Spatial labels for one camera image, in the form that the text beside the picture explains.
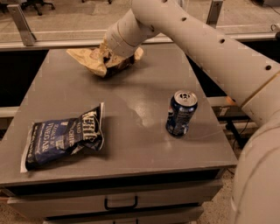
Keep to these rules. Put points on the black upper drawer handle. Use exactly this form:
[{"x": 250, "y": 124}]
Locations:
[{"x": 121, "y": 203}]

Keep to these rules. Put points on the grey drawer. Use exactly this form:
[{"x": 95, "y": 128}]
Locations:
[
  {"x": 92, "y": 201},
  {"x": 176, "y": 215}
]

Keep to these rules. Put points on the orange tape roll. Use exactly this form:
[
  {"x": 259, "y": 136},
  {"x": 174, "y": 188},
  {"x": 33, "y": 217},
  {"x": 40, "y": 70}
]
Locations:
[{"x": 230, "y": 101}]

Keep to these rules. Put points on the black office chair base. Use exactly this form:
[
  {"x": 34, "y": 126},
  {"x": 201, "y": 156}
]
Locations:
[{"x": 35, "y": 4}]

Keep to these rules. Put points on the metal railing bracket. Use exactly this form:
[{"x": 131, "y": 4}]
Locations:
[
  {"x": 214, "y": 12},
  {"x": 24, "y": 30}
]

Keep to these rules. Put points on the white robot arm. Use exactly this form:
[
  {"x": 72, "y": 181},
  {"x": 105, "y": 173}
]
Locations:
[{"x": 250, "y": 78}]

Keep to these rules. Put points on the left metal railing bracket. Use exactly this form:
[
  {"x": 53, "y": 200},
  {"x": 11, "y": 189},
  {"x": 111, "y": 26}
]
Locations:
[{"x": 24, "y": 30}]

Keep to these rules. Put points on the blue salt vinegar chip bag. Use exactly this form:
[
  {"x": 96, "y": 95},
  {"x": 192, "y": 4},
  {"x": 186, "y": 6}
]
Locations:
[{"x": 54, "y": 139}]

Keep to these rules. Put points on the blue soda can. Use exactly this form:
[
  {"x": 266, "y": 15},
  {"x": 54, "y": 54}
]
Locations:
[{"x": 182, "y": 107}]

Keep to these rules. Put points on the lower grey drawer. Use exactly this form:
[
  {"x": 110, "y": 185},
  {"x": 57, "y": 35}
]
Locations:
[{"x": 176, "y": 215}]

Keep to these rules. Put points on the upper grey drawer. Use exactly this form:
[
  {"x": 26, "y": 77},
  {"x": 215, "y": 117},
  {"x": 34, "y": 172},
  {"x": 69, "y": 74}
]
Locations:
[{"x": 92, "y": 201}]

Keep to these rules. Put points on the black table leg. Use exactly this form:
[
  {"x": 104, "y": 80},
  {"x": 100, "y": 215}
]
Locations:
[{"x": 237, "y": 134}]

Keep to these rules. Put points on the brown sea salt chip bag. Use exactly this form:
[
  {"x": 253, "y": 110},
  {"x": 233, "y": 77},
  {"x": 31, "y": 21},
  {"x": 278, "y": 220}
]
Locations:
[{"x": 101, "y": 61}]

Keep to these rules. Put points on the right metal railing bracket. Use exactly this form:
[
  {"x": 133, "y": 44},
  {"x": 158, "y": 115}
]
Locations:
[{"x": 214, "y": 12}]

